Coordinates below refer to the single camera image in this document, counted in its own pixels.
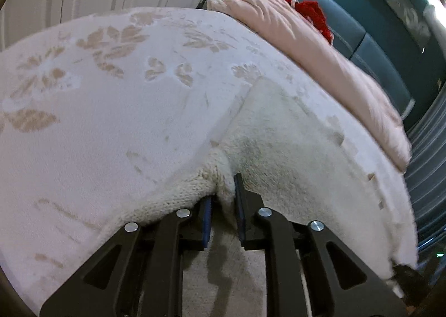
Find blue padded headboard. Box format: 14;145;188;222
263;0;417;119

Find white knitted sweater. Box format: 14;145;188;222
101;77;419;279

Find pink duvet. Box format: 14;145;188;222
205;0;412;173

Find red cloth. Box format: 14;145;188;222
279;0;337;42

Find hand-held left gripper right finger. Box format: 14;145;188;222
233;174;409;317

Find white floral bed blanket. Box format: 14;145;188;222
0;7;419;317

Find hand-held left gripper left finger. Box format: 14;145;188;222
39;194;214;317

